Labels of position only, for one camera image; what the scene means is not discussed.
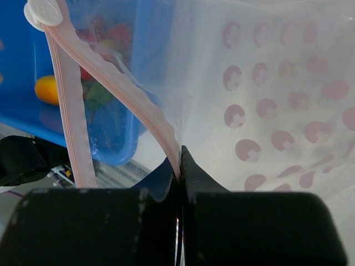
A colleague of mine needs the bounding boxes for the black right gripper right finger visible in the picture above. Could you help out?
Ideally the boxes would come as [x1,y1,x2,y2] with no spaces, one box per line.
[180,147,348,265]

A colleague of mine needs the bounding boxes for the clear zip top bag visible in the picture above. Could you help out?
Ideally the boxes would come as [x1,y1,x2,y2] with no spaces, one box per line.
[24,1,354,197]

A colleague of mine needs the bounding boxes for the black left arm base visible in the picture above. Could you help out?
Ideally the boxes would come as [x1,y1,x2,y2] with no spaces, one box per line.
[1,135,69,187]

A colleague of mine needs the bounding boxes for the yellow toy pepper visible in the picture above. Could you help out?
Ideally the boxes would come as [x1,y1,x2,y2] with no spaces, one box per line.
[34,75,59,106]

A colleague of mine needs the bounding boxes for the red toy strawberry bunch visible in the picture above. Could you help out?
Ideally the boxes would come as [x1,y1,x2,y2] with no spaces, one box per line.
[74,16,134,117]

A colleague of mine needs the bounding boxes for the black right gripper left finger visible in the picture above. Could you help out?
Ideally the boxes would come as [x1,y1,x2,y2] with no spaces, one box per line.
[1,160,178,265]

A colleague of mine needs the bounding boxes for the blue plastic bin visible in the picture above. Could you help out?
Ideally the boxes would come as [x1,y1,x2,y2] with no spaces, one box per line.
[1,1,175,168]

